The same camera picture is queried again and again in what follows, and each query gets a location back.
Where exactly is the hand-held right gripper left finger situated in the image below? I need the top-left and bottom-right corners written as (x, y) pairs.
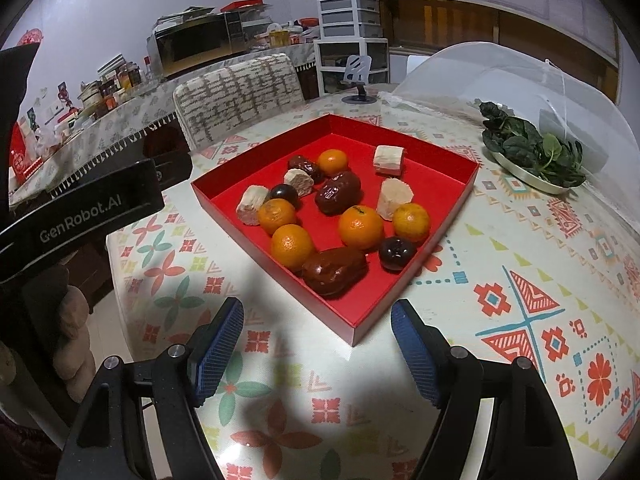
top-left (56, 297), bottom-right (245, 480)

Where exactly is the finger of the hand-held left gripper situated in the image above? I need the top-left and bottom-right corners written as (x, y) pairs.
top-left (150, 150), bottom-right (194, 185)

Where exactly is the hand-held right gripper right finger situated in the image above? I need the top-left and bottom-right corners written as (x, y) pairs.
top-left (390, 298), bottom-right (581, 480)

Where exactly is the small round dark jujube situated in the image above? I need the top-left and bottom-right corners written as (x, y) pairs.
top-left (269, 183), bottom-right (301, 209)
top-left (378, 236), bottom-right (417, 273)

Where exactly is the dark brown candy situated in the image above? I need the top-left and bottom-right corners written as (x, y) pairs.
top-left (287, 155), bottom-right (326, 183)
top-left (301, 246), bottom-right (369, 295)
top-left (315, 170), bottom-right (362, 216)

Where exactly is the white nougat piece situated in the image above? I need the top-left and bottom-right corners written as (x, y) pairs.
top-left (283, 168), bottom-right (315, 196)

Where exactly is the mandarin orange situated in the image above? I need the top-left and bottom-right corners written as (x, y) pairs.
top-left (270, 223), bottom-right (317, 270)
top-left (257, 198), bottom-right (298, 236)
top-left (338, 205), bottom-right (385, 252)
top-left (392, 202), bottom-right (431, 244)
top-left (317, 148), bottom-right (349, 177)

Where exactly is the white candy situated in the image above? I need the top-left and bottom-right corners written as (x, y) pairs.
top-left (373, 145), bottom-right (407, 177)
top-left (236, 185), bottom-right (269, 227)
top-left (376, 177), bottom-right (415, 221)

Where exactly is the red tray box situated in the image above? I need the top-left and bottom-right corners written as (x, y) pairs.
top-left (190, 113), bottom-right (481, 347)

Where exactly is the person's left hand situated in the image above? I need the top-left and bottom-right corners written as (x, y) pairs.
top-left (54, 284), bottom-right (97, 403)

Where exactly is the red gift box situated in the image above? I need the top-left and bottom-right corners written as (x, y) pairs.
top-left (9, 120), bottom-right (47, 187)

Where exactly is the chair with patterned cover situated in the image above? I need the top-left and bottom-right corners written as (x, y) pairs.
top-left (172, 52), bottom-right (307, 151)

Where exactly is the steel microwave oven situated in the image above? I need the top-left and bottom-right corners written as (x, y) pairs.
top-left (149, 12), bottom-right (247, 79)

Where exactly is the red flat box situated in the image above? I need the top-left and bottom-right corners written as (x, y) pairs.
top-left (220, 0), bottom-right (267, 14)

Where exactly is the phone stand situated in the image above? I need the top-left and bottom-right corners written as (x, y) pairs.
top-left (341, 55), bottom-right (382, 106)

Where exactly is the metal plate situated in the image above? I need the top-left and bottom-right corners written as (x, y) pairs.
top-left (487, 145), bottom-right (577, 196)

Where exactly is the dark red clothing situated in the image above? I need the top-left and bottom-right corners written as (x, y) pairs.
top-left (0, 410), bottom-right (68, 480)

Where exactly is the white plastic drawer unit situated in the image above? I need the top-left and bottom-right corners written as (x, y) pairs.
top-left (317, 0), bottom-right (391, 97)

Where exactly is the plate of green vegetables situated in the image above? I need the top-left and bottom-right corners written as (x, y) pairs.
top-left (479, 101), bottom-right (588, 188)

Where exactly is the mesh food cover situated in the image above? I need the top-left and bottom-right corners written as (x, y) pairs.
top-left (390, 42), bottom-right (621, 176)

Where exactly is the wooden cabinet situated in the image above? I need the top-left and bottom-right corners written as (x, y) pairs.
top-left (378, 0), bottom-right (621, 86)

